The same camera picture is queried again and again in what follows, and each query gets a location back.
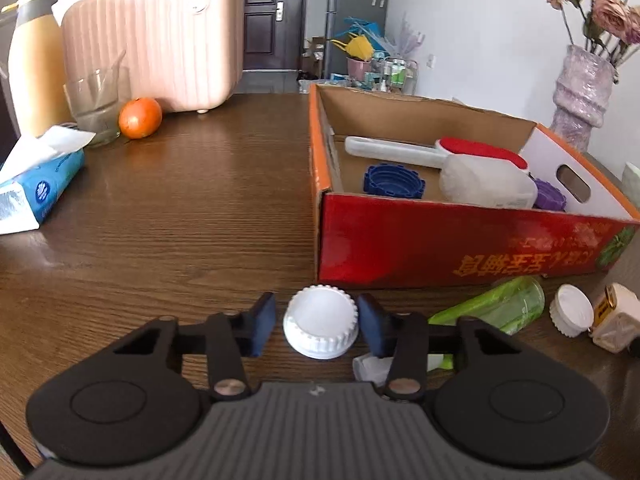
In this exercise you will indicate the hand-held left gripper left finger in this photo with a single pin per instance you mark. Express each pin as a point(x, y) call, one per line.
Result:
point(263, 325)

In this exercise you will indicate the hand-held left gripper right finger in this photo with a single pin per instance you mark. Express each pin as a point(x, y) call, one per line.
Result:
point(372, 325)

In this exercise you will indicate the white ribbed lid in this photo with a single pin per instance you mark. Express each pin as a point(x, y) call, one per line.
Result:
point(320, 322)

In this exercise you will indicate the red cardboard box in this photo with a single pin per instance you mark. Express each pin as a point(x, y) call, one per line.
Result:
point(425, 245)

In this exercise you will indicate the green plastic tube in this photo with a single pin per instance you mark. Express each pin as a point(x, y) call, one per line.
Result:
point(500, 305)

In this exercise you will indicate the blue ribbed lid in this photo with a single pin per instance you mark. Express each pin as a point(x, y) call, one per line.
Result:
point(392, 182)

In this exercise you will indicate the white plastic bottle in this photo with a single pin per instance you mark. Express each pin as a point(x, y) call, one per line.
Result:
point(487, 185)

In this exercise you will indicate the purple lidded plastic jar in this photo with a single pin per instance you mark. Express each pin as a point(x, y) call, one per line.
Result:
point(550, 195)

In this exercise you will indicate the small cream bottle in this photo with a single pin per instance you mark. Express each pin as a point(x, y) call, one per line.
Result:
point(615, 320)

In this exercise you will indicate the orange fruit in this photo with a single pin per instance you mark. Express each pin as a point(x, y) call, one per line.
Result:
point(140, 119)

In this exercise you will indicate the pink bucket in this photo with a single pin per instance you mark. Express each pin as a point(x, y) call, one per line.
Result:
point(359, 67)

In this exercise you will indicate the blue tissue pack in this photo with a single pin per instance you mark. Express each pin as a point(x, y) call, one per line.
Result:
point(40, 185)

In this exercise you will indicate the clear glass cup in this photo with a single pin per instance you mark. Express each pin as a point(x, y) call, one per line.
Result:
point(97, 110)

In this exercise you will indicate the small brown cardboard box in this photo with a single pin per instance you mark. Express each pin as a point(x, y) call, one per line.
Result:
point(312, 57)

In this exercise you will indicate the yellow plastic item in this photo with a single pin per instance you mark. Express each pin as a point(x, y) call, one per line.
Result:
point(357, 49)

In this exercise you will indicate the pale dried grass bunch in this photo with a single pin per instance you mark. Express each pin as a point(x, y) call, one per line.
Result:
point(410, 35)

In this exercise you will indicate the blue plastic item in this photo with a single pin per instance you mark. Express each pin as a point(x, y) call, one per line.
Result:
point(362, 27)

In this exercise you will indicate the dark brown entrance door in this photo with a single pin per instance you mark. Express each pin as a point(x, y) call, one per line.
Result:
point(267, 20)

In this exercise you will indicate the pink hard suitcase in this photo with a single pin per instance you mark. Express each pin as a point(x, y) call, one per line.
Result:
point(160, 35)

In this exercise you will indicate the pale purple ceramic vase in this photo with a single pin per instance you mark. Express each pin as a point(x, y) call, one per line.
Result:
point(582, 95)

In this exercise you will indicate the yellow thermos flask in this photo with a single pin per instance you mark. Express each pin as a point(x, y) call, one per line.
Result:
point(35, 60)

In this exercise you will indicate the bunch of dried roses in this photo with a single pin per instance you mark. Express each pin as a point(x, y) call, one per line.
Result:
point(610, 12)

